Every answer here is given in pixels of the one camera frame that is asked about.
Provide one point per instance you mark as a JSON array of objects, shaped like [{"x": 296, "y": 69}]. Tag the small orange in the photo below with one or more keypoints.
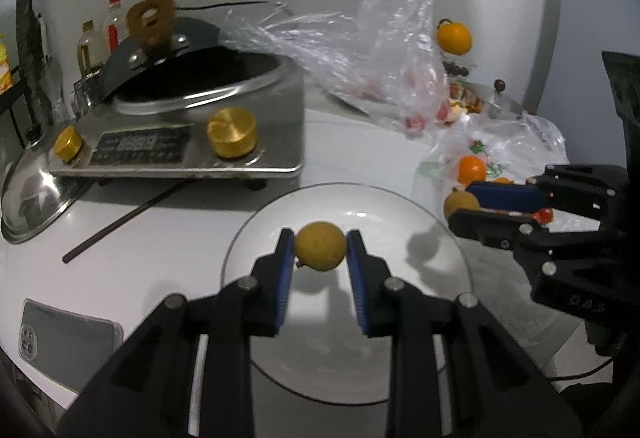
[{"x": 470, "y": 169}]

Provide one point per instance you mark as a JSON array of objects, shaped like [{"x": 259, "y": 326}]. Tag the red cherry tomato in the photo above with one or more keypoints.
[{"x": 544, "y": 216}]

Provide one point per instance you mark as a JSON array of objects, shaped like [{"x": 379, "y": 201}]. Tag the smartphone in clear case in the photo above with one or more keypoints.
[{"x": 68, "y": 348}]

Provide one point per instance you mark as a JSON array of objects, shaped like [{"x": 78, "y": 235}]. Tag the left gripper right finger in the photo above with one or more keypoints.
[{"x": 367, "y": 274}]

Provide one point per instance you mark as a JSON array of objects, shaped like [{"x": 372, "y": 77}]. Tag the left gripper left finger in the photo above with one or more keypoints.
[{"x": 273, "y": 273}]

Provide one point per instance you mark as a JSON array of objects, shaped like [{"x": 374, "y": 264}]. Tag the crumpled clear plastic bag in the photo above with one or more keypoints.
[{"x": 384, "y": 60}]

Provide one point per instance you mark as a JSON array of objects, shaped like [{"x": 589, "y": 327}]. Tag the yellow-brown longan fruit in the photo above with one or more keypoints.
[{"x": 457, "y": 200}]

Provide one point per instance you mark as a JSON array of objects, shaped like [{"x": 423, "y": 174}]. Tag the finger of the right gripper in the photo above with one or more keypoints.
[
  {"x": 507, "y": 196},
  {"x": 489, "y": 229}
]

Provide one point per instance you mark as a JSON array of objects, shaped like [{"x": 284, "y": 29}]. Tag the oil bottle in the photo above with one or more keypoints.
[{"x": 92, "y": 51}]

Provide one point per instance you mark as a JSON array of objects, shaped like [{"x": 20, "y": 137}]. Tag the printed clear plastic bag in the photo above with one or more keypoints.
[{"x": 515, "y": 149}]

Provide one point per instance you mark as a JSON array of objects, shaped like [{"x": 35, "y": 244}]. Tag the yellow-brown longan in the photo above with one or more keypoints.
[{"x": 320, "y": 245}]

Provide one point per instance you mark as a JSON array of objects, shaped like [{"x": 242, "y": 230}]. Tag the black wok with handle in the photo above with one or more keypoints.
[{"x": 168, "y": 63}]

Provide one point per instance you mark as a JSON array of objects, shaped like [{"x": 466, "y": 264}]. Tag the steel pot lid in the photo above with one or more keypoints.
[{"x": 31, "y": 197}]

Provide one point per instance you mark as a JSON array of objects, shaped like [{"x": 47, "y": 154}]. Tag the dark chopstick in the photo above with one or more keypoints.
[{"x": 120, "y": 222}]

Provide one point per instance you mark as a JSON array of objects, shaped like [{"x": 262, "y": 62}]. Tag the orange on clear box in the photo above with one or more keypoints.
[{"x": 454, "y": 38}]

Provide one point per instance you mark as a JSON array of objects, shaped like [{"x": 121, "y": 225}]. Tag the steel induction cooker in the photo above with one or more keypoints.
[{"x": 168, "y": 138}]

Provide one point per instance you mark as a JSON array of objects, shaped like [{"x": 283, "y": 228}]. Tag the red-capped sauce bottle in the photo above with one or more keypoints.
[{"x": 115, "y": 27}]

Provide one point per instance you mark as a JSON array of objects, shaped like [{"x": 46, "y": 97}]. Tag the black wire rack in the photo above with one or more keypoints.
[{"x": 23, "y": 104}]

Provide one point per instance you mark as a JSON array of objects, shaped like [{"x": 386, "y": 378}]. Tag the white plate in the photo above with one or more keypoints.
[{"x": 320, "y": 352}]

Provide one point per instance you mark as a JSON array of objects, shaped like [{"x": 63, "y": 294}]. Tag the fruit peels pile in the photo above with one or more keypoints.
[{"x": 461, "y": 101}]

